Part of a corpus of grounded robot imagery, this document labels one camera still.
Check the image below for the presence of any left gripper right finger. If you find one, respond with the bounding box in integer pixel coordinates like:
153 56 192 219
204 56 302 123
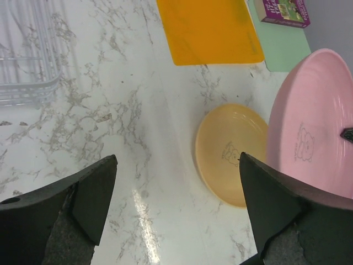
239 152 352 264

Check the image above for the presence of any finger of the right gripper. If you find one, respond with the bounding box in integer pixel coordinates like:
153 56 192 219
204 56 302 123
340 128 353 143

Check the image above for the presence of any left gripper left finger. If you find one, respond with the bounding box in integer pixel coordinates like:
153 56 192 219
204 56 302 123
1 155 118 264

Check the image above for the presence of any pink plate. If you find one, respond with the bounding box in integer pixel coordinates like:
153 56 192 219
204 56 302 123
266 49 352 198

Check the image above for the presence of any yellow plate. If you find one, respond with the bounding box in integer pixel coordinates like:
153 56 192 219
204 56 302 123
195 104 268 208

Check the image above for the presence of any clear wire dish rack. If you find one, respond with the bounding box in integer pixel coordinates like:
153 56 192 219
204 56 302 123
1 1 62 107

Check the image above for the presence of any green cutting mat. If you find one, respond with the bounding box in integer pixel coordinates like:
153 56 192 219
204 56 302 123
248 1 311 72

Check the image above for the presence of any purple book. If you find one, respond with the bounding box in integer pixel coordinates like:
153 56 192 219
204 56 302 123
253 0 311 29

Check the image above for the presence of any orange cutting mat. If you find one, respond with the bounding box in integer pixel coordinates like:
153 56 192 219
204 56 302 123
157 0 264 66

